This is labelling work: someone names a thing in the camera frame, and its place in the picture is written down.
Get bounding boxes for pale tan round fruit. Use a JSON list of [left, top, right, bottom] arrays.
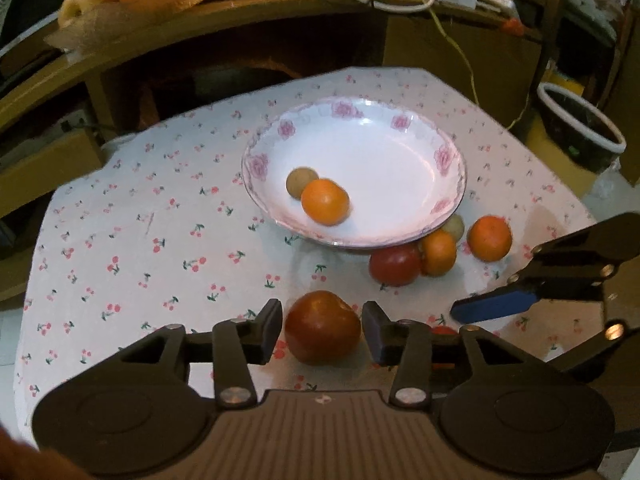
[[442, 214, 465, 243]]

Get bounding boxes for small red object on shelf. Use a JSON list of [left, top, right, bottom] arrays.
[[500, 18, 526, 37]]

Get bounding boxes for small tan fruit in plate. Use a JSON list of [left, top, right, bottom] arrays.
[[285, 167, 319, 200]]

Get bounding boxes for wooden shelf desk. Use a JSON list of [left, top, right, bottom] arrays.
[[0, 0, 551, 261]]

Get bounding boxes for black bin white rim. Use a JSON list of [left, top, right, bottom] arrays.
[[537, 82, 627, 174]]

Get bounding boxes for orange tangerine in plate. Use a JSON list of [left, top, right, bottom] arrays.
[[300, 179, 350, 226]]

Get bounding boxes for woven fruit tray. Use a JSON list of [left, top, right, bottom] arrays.
[[44, 0, 204, 52]]

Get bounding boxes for small red tomato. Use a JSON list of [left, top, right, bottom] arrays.
[[431, 325, 458, 336]]

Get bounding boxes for yellow cable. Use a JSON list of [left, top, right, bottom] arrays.
[[426, 6, 533, 131]]

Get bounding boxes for cardboard box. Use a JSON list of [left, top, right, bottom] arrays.
[[1, 129, 105, 217]]

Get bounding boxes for orange tangerine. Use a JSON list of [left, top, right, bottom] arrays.
[[418, 230, 457, 276], [466, 216, 513, 262], [300, 179, 350, 226]]

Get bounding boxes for white floral ceramic plate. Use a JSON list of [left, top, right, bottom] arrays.
[[241, 96, 466, 249]]

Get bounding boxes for large dark red tomato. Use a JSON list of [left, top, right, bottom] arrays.
[[284, 290, 361, 365]]

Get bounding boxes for cherry print tablecloth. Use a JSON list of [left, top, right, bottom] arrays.
[[13, 68, 618, 437]]

